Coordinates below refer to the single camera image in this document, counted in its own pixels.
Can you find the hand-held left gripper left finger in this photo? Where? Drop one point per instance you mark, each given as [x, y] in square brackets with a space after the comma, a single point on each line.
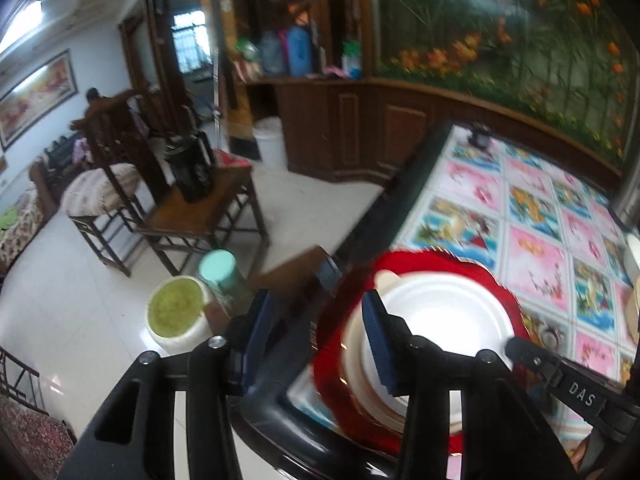
[255, 340]

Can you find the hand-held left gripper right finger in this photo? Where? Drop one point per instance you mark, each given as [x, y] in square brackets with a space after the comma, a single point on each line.
[380, 345]

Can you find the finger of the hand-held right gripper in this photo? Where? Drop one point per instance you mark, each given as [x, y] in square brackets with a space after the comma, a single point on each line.
[532, 357]

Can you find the large beige plastic bowl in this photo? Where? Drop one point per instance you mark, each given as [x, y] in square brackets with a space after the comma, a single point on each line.
[356, 360]

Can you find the white paper bowl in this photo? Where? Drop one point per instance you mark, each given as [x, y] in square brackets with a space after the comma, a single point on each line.
[635, 255]
[450, 320]

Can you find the small beige plastic bowl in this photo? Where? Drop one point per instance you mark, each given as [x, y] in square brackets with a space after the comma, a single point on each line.
[634, 310]

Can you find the red plate with white sticker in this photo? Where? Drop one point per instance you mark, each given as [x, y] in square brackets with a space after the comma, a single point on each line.
[450, 265]

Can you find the person's right hand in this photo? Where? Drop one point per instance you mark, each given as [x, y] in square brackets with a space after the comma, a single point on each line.
[580, 455]

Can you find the bottle with teal lid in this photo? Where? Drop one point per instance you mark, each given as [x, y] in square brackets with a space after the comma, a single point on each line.
[217, 267]

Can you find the white bucket with green contents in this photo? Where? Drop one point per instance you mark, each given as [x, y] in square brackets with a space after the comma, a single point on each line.
[175, 300]

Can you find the printed fruit and flower tablecloth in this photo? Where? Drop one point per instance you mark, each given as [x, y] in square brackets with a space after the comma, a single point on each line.
[535, 255]

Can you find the wooden chair with carved back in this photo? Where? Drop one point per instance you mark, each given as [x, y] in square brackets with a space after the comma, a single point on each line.
[190, 215]

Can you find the black bag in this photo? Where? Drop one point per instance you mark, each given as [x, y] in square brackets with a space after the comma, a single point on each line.
[190, 175]

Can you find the wooden chair with striped cushion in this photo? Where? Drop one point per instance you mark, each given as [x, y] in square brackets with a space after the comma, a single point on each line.
[100, 240]

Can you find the stainless steel thermos jug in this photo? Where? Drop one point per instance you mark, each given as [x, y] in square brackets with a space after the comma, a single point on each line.
[631, 195]

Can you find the white plastic bucket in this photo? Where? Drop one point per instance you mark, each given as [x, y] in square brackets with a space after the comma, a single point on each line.
[270, 142]

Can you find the striped seat cushion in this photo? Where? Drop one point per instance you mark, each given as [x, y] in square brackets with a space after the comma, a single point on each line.
[95, 190]

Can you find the brown wooden cabinet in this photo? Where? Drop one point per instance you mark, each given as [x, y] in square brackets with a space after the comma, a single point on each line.
[360, 125]

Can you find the small black pot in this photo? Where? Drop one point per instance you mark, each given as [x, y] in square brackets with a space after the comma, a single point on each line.
[481, 137]

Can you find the mop with red head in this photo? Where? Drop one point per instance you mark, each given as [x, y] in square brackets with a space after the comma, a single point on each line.
[216, 100]

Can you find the chair with dark patterned cushion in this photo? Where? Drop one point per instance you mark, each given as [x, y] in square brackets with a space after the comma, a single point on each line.
[30, 435]

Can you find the patterned sofa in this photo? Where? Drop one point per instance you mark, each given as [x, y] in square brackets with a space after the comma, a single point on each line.
[20, 220]

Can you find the pink cloth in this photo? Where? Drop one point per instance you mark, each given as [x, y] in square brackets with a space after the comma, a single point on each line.
[334, 71]

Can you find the green and blue plastic pack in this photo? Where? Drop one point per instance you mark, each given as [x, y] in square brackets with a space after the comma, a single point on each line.
[352, 62]

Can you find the blue thermos flask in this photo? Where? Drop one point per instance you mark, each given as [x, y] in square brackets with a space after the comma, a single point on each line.
[300, 52]

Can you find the green snack packet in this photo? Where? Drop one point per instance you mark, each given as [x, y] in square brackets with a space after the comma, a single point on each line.
[247, 49]

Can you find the barred window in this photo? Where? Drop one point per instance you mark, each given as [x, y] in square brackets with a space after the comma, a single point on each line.
[190, 40]

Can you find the golden wooden pillar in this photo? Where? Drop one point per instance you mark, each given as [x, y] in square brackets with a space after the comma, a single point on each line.
[227, 25]

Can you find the framed landscape painting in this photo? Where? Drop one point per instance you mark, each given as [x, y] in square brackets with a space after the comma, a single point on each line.
[35, 100]

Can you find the ceiling light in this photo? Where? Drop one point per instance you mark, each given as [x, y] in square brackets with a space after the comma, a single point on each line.
[25, 22]

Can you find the flower garden wall mural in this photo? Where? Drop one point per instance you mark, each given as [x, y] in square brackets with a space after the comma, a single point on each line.
[475, 15]

